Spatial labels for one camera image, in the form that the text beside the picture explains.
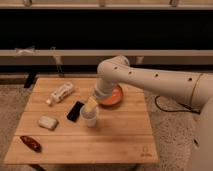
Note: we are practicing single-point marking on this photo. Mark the black smartphone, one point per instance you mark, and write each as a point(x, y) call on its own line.
point(74, 113)

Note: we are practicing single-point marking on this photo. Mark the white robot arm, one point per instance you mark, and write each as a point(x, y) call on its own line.
point(190, 88)

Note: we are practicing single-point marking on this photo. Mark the grey metal shelf rail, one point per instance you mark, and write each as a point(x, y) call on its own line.
point(27, 57)

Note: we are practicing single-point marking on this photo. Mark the orange ceramic bowl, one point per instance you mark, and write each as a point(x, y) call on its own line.
point(115, 98)

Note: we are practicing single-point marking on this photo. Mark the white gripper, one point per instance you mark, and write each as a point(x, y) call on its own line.
point(102, 90)

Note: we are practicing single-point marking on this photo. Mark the white plastic cup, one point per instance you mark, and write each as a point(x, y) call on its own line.
point(90, 118)

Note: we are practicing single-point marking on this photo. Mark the wooden table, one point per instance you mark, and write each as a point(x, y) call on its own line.
point(122, 134)

